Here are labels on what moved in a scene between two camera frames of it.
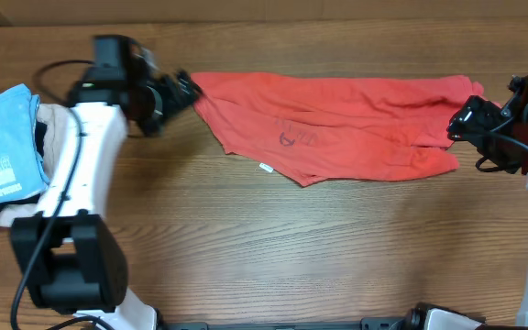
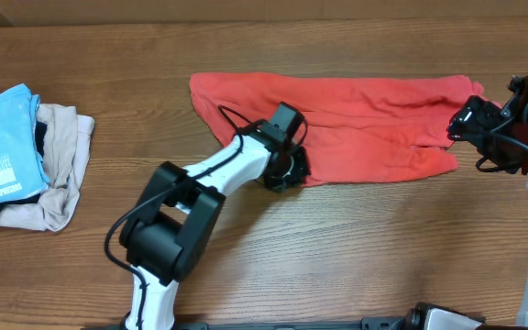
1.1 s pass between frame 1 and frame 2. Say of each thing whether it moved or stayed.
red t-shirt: stayed
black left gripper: moved
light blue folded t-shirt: stayed
